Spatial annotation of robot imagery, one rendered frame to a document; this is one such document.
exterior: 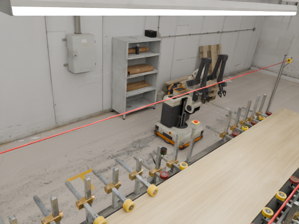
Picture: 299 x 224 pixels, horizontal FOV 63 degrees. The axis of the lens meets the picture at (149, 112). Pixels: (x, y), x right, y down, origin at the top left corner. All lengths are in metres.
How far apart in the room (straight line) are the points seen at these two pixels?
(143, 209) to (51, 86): 3.00
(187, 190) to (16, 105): 3.07
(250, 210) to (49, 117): 3.54
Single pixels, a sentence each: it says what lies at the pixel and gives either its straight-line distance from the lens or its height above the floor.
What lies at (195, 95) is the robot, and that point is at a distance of 3.87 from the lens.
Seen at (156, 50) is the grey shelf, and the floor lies 1.29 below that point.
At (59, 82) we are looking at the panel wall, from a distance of 4.48.
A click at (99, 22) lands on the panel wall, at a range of 4.62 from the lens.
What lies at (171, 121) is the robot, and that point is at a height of 0.42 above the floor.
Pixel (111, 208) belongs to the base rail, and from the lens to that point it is 2.28.
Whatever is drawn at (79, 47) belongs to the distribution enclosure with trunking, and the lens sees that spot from 4.22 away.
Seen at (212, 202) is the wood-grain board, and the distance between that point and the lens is 2.19.
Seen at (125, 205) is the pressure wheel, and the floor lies 0.96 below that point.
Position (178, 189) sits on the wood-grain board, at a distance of 2.21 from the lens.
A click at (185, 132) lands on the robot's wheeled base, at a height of 0.28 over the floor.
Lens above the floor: 2.41
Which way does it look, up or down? 27 degrees down
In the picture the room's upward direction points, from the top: 5 degrees clockwise
